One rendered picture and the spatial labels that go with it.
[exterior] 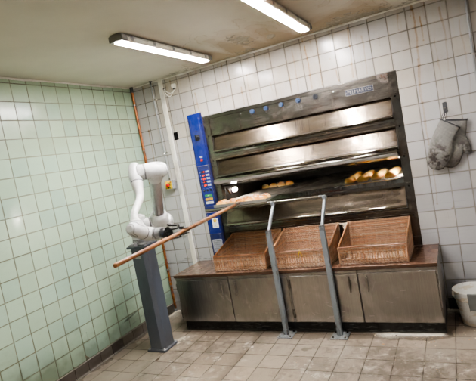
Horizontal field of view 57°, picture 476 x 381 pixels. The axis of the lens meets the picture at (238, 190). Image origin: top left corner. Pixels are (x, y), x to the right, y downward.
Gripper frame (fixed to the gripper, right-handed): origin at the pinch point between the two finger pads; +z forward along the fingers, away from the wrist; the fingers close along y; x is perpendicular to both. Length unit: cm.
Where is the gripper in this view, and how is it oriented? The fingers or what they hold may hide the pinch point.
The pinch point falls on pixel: (184, 230)
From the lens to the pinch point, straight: 330.7
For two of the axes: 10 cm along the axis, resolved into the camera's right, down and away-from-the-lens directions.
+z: 8.9, -1.3, -4.4
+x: -4.2, 1.6, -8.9
